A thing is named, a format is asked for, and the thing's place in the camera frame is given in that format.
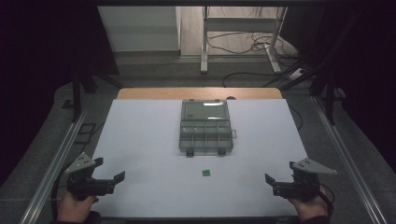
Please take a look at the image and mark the person's right hand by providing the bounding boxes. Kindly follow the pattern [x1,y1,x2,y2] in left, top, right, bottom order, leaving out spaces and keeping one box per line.
[288,187,331,223]

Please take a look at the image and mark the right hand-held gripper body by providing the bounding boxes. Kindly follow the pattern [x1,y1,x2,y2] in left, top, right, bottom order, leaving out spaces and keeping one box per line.
[273,158,338,202]

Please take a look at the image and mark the white cabinet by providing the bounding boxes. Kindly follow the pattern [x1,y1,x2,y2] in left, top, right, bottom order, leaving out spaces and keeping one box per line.
[97,6,182,53]

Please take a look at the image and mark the left hand-held gripper black cable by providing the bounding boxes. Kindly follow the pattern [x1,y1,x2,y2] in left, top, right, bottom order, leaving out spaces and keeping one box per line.
[49,166,73,222]

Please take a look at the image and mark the right hand-held gripper black cable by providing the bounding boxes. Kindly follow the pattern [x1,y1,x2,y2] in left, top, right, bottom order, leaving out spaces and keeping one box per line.
[317,183,336,217]

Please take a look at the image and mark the hand-held gripper black cable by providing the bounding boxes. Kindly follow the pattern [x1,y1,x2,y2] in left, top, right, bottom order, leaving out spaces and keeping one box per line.
[49,166,73,222]
[317,183,336,217]

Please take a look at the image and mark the silver metal rail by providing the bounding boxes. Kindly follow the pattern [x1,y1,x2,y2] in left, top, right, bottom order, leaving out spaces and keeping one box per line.
[19,111,89,224]
[312,95,388,224]

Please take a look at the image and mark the clear grey compartment box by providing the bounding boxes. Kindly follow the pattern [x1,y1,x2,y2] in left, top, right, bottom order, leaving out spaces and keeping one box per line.
[178,98,238,159]

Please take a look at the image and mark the black cable beside mat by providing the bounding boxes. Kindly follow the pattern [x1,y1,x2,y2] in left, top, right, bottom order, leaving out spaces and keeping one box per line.
[289,105,304,131]

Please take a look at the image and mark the black metal stand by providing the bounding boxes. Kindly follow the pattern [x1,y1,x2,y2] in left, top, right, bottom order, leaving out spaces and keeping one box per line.
[61,69,98,123]
[309,62,347,126]

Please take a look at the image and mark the white table mat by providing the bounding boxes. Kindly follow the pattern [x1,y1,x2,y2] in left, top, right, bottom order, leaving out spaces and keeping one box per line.
[91,98,309,218]

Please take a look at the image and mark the white metal desk frame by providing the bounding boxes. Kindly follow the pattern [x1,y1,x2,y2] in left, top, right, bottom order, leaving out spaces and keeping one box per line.
[200,6,288,75]

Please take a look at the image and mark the tangle of floor cables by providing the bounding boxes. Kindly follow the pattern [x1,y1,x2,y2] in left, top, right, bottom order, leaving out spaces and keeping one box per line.
[206,31,302,60]

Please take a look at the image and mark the person's left hand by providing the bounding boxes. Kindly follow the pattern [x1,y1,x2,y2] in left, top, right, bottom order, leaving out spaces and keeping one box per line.
[57,189,99,223]

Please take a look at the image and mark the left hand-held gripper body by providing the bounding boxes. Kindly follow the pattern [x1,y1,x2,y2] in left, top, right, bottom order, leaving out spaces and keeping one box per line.
[64,152,116,201]

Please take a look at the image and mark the white power strip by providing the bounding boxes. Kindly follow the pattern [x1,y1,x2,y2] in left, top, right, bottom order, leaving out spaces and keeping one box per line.
[289,67,305,81]

